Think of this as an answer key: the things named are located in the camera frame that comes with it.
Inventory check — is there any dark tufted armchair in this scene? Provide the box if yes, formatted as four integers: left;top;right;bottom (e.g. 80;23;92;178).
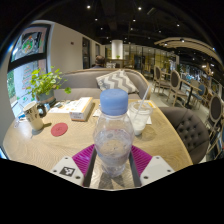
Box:
159;106;210;165

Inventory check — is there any clear plastic cup with straw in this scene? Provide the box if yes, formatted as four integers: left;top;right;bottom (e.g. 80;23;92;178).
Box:
128;84;154;137

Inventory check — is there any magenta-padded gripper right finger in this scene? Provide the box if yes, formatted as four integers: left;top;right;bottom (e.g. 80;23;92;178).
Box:
129;144;176;188

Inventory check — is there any flat round red coaster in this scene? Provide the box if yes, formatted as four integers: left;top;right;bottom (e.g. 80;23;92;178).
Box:
50;122;69;138

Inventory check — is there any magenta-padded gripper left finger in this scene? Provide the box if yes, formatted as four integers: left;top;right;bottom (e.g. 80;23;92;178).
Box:
49;143;98;188

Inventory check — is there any grey curved sofa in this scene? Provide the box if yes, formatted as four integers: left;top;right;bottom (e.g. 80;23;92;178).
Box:
53;68;152;101

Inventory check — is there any window with painted decorations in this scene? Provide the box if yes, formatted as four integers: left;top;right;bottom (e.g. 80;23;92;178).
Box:
6;23;52;111

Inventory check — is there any group of ceiling lights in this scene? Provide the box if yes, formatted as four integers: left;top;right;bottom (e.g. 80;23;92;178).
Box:
84;3;216;68

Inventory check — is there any grey chevron pillow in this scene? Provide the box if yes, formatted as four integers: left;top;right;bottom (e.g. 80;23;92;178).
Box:
95;69;139;94

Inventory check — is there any group of wooden dining chairs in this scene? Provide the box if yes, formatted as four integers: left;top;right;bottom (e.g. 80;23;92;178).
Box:
152;64;224;158

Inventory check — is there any white mug with black handle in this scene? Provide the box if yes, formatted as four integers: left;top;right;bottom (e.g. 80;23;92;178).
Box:
22;100;48;132

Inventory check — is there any person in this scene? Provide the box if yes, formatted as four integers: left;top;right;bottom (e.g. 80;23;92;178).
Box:
91;54;107;69

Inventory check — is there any green potted plant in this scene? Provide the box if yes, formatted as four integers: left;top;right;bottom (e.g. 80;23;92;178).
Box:
26;65;72;107

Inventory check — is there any clear bottle with blue cap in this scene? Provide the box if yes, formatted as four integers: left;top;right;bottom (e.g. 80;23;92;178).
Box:
92;88;136;178

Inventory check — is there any white and orange box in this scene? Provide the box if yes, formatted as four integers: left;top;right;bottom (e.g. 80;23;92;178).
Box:
49;96;94;122

